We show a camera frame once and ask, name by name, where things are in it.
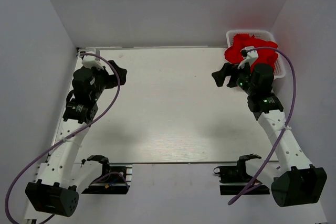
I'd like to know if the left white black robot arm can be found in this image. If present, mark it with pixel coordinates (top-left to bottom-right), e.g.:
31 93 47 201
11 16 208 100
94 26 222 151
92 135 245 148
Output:
25 60 127 217

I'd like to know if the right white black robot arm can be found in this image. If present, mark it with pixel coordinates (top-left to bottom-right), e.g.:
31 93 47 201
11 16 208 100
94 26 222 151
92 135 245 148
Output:
212 63 327 207

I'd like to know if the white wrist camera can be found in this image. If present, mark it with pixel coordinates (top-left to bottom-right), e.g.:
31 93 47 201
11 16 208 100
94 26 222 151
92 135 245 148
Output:
80 51 103 70
237 46 258 69

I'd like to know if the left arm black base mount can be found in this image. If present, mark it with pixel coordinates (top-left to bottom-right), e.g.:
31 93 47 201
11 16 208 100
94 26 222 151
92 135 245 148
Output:
80 155 132 195

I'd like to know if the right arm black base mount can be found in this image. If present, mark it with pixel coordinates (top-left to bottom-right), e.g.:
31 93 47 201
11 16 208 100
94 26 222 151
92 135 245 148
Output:
213 154 261 196

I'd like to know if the red shirts pile in basket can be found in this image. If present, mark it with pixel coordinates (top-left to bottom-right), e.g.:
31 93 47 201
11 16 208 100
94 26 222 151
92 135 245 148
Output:
224 34 278 71

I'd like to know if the white plastic mesh basket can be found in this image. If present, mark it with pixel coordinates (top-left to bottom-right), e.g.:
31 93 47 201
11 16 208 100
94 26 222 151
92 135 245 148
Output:
226 29 287 80

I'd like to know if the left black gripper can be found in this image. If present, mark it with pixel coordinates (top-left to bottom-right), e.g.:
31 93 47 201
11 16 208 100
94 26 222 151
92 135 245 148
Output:
89 60 127 101

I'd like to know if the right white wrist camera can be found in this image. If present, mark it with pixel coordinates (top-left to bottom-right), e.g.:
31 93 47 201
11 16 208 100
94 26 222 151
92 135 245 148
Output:
237 46 258 69

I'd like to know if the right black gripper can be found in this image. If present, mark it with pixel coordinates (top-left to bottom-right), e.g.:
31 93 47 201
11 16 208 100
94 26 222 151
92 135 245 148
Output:
212 59 257 95

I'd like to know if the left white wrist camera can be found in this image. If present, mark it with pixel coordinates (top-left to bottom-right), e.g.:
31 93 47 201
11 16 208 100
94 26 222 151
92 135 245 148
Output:
80 51 103 70

